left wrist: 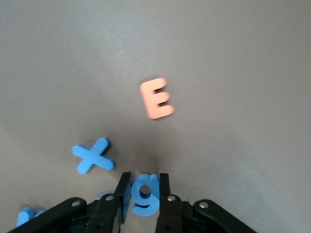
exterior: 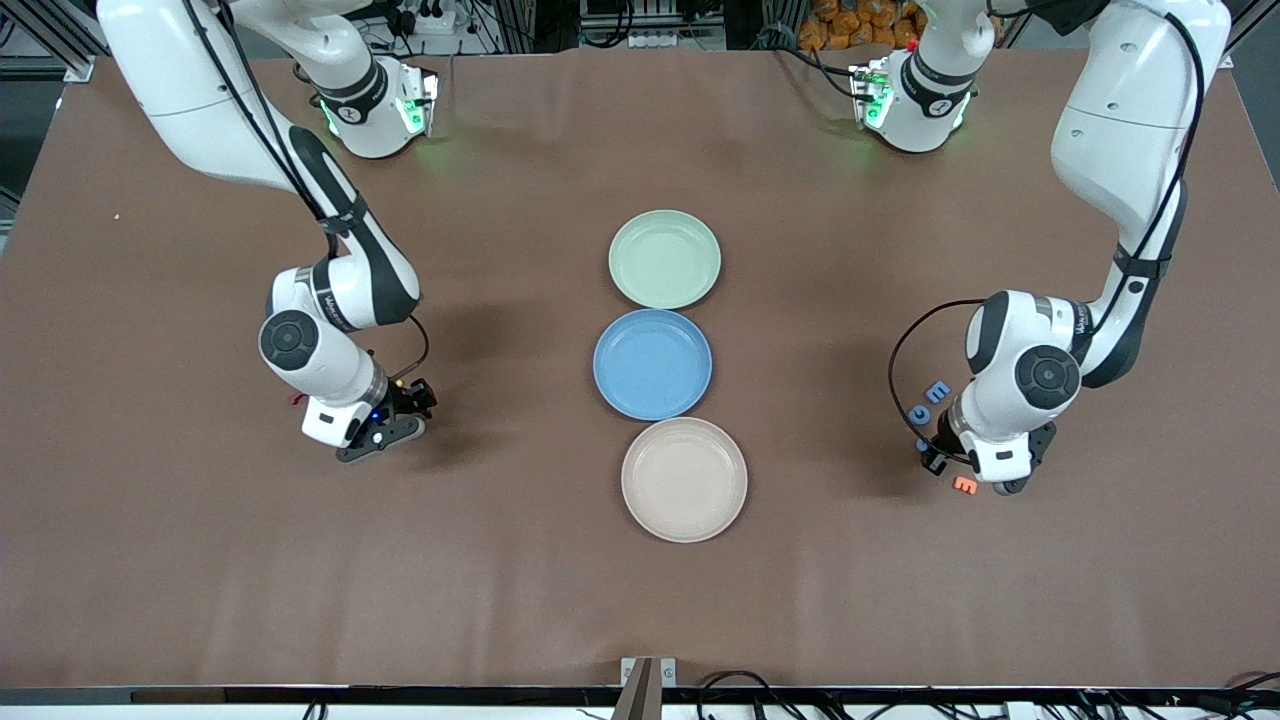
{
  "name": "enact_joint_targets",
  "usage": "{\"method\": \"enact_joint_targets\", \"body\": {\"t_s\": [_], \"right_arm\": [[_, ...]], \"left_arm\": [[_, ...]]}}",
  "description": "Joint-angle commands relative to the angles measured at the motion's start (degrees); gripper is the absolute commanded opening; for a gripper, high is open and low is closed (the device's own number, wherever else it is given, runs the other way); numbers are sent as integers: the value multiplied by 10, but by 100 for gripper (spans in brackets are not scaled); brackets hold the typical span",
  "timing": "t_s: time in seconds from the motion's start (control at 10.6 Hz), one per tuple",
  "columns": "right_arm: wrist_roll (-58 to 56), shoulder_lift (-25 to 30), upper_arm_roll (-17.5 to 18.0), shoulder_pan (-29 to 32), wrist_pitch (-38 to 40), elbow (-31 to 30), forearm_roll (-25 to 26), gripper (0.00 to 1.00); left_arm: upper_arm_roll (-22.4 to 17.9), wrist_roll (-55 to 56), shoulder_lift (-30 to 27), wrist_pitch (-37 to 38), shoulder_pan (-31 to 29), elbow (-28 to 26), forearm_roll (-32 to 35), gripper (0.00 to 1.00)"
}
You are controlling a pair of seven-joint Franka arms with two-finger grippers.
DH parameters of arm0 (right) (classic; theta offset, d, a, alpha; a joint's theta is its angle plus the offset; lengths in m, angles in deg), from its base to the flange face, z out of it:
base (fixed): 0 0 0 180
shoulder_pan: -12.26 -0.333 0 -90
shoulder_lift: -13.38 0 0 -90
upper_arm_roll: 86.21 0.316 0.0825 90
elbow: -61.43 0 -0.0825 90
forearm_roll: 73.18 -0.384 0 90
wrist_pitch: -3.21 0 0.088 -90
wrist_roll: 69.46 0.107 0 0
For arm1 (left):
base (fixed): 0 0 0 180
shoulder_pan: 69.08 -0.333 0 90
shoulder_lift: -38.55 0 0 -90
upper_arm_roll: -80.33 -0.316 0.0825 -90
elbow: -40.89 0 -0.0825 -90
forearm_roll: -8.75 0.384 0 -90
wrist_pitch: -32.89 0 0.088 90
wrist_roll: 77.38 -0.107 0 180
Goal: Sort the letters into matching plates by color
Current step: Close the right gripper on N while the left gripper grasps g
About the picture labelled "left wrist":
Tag blue foam lowercase g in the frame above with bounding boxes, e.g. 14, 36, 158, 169
131, 173, 161, 217

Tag brown table cover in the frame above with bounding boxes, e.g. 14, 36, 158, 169
0, 0, 311, 233

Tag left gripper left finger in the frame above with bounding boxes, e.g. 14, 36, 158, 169
7, 171, 134, 233

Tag blue foam letter X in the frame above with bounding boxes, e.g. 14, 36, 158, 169
71, 137, 115, 175

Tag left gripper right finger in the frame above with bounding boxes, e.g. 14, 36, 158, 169
155, 173, 258, 233

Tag orange foam letter E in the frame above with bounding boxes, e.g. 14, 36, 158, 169
139, 77, 175, 120

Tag blue foam letter E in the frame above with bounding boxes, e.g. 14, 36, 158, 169
16, 206, 47, 228

